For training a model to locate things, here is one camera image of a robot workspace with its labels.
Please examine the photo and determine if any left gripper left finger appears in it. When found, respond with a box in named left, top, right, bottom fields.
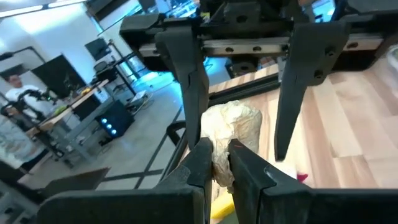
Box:
left=37, top=138, right=215, bottom=224

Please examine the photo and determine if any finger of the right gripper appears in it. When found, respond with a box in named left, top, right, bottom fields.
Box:
left=154, top=26, right=211, bottom=150
left=274, top=21, right=352, bottom=162

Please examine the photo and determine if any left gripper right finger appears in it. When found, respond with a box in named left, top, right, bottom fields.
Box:
left=228, top=138, right=398, bottom=224

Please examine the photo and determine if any black computer with blue lights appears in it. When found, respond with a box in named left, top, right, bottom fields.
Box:
left=95, top=99, right=136, bottom=139

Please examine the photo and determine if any black monitor on stand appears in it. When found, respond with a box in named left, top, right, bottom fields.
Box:
left=84, top=37, right=111, bottom=62

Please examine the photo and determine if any person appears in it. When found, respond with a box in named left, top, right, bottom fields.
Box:
left=4, top=73, right=58, bottom=125

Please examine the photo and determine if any black frame bracket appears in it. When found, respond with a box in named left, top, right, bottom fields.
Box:
left=165, top=120, right=187, bottom=146

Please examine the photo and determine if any black handheld camera rig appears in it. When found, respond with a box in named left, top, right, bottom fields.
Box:
left=0, top=88, right=60, bottom=125

